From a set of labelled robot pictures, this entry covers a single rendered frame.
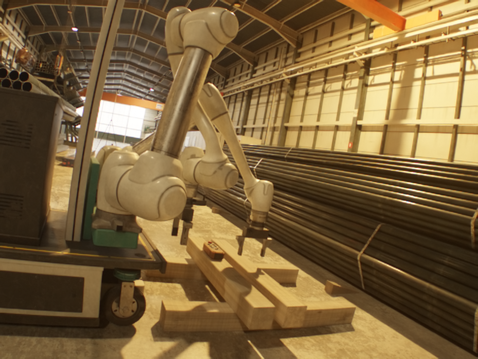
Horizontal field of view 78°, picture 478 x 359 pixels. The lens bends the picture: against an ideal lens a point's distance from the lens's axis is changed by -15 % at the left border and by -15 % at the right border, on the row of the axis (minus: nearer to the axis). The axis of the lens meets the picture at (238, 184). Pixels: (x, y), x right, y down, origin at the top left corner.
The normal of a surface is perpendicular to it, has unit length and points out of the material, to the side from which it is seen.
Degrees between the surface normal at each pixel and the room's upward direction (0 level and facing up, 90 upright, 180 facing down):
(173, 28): 107
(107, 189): 92
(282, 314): 90
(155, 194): 78
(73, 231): 90
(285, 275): 90
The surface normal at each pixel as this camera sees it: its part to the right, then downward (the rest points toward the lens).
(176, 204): 0.73, 0.29
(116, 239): 0.45, 0.14
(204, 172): -0.66, 0.15
